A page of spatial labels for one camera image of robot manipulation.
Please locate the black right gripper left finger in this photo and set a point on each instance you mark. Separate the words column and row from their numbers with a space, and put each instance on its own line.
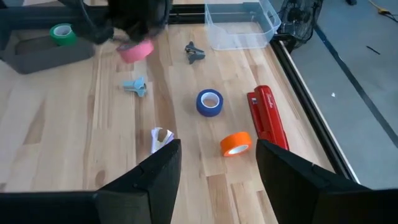
column 149, row 193

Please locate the green tape roll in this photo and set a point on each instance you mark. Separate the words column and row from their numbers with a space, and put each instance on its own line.
column 63, row 35

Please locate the clear plastic bin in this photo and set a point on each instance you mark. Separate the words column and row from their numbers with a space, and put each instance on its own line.
column 239, row 37

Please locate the black floor fan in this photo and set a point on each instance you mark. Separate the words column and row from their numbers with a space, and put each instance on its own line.
column 298, row 21

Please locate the orange tape roll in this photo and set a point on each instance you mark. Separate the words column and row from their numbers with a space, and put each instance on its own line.
column 233, row 141

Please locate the grey plastic tray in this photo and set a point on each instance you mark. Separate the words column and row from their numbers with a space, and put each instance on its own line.
column 49, row 57

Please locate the blue tape roll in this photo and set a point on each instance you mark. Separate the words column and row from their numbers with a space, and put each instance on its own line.
column 202, row 107

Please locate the red stapler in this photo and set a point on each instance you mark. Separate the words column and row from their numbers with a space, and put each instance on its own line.
column 269, row 115

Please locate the dark grey staple remover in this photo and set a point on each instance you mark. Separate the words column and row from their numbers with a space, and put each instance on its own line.
column 195, row 54

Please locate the light blue staple remover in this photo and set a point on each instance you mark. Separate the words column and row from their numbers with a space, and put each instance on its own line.
column 136, row 87

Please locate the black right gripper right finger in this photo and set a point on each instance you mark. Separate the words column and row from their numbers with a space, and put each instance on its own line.
column 298, row 193

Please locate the red tape roll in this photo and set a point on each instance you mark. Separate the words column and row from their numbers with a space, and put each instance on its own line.
column 138, row 53

